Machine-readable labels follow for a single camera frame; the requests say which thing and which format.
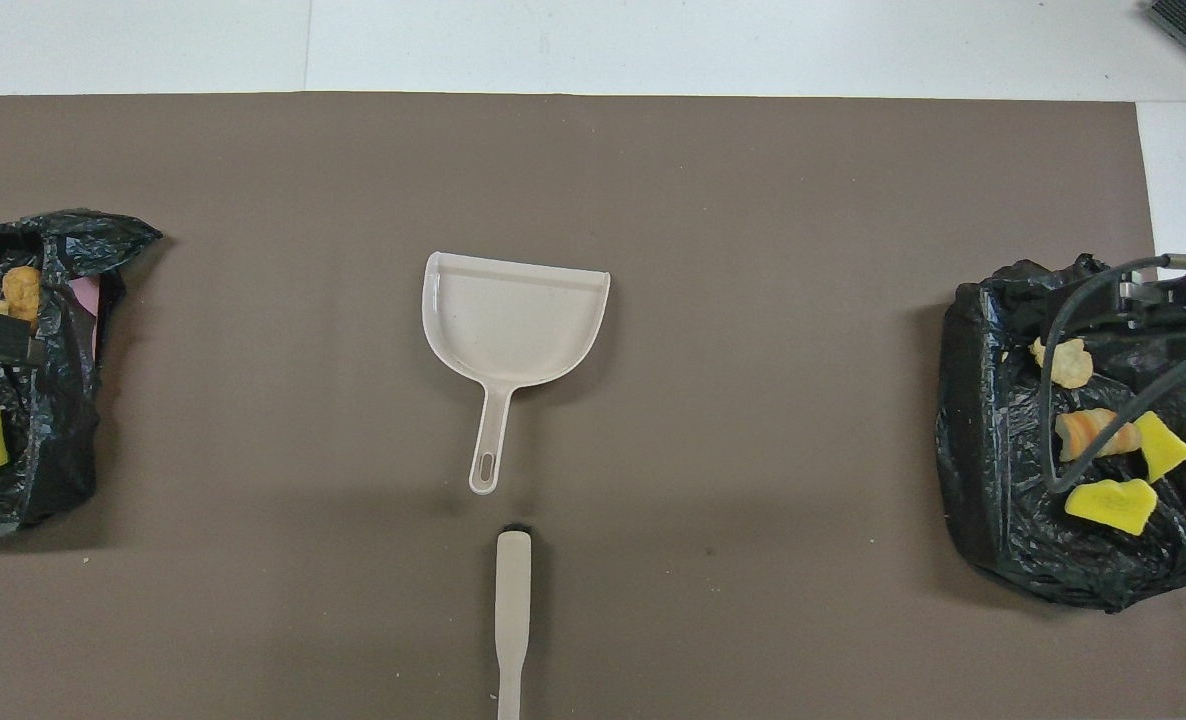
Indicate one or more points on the right black trash bag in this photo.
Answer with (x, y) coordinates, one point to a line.
(1003, 480)

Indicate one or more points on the striped toy croissant piece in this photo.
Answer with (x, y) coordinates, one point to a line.
(1071, 362)
(1083, 432)

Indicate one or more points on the beige hand brush black bristles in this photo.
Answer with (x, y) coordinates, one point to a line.
(513, 600)

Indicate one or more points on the crumpled black bag pink bin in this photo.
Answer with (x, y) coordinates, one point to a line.
(53, 450)

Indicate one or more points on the beige plastic dustpan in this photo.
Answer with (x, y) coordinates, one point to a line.
(508, 320)

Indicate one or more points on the brown table mat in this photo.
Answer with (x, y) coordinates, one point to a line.
(653, 180)

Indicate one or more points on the brown toy bread nugget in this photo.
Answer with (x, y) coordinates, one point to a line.
(21, 290)

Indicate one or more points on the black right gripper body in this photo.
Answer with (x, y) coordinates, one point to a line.
(1183, 300)

